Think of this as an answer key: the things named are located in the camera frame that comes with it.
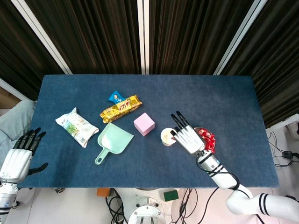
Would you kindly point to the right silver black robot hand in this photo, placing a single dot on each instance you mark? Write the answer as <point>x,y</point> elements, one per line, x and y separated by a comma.
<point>189,140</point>

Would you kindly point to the pink cube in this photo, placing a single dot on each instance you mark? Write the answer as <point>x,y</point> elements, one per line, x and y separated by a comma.
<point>143,123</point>

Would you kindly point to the black power adapter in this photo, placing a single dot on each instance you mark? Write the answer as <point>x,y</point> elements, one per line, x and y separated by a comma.
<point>287,154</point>

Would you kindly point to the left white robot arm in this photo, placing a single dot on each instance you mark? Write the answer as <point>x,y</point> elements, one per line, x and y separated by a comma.
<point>7,198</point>

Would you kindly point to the mint green plastic dustpan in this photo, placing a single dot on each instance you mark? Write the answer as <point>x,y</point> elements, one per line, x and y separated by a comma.
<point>114,140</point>

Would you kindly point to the red wrapped candy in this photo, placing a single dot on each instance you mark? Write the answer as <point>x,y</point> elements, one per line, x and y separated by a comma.
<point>210,148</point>
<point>204,134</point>
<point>210,140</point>

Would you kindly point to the blue table cloth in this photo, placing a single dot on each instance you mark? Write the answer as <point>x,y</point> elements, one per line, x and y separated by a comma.
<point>149,168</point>

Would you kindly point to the white paper cup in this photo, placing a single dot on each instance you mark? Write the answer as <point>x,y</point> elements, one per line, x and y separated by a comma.
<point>166,137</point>

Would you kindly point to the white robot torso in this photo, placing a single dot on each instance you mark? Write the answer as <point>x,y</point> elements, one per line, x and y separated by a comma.
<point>140,196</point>

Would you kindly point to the white snack bag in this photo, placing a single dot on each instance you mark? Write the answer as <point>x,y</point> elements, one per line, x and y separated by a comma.
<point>74,127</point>

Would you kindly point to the small blue snack packet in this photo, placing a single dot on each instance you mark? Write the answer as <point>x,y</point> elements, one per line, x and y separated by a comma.
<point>115,96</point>

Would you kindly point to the gold biscuit package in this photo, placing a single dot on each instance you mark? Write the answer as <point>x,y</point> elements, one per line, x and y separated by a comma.
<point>121,108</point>

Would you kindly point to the silver metal plate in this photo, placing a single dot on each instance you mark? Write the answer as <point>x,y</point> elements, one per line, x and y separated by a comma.
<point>202,128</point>

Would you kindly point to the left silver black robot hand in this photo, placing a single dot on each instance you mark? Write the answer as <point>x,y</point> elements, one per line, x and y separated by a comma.
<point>14,165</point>

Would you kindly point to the dark brown pleated curtain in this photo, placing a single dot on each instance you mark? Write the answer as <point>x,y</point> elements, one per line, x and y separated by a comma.
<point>280,58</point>
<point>18,58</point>
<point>93,35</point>
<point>191,35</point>

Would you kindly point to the orange block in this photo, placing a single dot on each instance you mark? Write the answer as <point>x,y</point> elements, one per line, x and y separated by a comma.
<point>103,192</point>

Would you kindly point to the black round object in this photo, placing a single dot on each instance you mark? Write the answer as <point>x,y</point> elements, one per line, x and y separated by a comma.
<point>290,198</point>

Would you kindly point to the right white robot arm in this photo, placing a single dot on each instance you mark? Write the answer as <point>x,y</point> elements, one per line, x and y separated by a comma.
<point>224,177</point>

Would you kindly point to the white metal bar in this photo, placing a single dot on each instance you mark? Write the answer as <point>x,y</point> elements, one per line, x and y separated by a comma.
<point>11,89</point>
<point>282,123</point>

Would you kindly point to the person's leg in jeans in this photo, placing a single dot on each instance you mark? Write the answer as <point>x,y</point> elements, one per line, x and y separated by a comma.
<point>16,116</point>

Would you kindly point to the white frame post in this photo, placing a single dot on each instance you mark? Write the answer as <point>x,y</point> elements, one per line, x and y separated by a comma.
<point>140,37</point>
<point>42,37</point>
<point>240,37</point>

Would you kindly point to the green block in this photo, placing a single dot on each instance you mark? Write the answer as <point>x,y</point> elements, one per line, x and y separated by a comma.
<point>171,196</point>

